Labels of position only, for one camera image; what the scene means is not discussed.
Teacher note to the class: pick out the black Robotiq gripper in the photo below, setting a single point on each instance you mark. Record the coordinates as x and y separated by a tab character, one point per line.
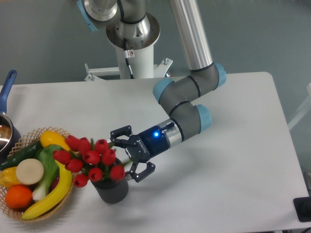
141	147

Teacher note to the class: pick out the red tulip bouquet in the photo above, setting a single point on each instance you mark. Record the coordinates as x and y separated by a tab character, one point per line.
90	161

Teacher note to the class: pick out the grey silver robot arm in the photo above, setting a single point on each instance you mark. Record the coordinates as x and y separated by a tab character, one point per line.
133	32

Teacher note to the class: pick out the dark grey ribbed vase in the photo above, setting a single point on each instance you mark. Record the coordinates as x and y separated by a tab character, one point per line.
113	186

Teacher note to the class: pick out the yellow banana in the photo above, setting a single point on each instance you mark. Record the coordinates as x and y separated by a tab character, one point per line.
53	198

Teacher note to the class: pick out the red fruit under banana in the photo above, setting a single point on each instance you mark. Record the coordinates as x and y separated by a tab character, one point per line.
54	183

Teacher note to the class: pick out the yellow squash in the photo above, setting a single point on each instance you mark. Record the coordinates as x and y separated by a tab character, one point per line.
54	140

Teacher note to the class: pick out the green bok choy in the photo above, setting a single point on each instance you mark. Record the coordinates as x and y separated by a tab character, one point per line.
51	171

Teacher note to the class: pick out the green cucumber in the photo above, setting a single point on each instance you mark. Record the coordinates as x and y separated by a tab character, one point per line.
27	152

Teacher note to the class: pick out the beige round slice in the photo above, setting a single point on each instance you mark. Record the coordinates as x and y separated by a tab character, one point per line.
29	171

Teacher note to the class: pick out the orange fruit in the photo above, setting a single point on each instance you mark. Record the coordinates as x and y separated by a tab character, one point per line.
18	197

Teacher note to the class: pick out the yellow bell pepper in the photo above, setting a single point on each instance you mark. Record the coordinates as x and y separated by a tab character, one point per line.
8	177

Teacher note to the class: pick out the black device at edge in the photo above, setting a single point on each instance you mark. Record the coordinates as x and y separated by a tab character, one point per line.
303	208

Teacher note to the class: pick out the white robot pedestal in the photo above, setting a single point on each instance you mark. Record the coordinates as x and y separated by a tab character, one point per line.
132	64

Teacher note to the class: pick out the blue handled saucepan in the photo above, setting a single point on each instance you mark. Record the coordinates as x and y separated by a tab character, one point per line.
9	135

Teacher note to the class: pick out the white metal frame right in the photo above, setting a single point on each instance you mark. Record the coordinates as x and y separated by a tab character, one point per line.
302	109

